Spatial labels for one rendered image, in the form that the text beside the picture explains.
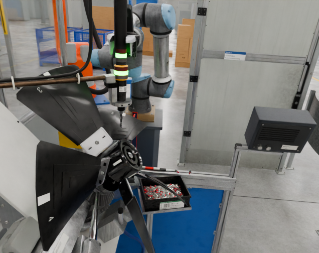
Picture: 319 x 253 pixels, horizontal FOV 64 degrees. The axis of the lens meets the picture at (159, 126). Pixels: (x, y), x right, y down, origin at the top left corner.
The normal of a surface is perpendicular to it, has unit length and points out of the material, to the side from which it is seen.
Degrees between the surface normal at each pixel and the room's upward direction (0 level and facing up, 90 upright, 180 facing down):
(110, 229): 84
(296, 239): 0
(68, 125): 64
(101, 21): 90
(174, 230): 90
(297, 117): 15
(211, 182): 90
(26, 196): 50
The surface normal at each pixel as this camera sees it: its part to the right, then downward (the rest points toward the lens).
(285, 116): 0.04, -0.77
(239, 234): 0.07, -0.91
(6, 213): -0.06, 0.42
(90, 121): 0.48, -0.15
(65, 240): 0.80, -0.52
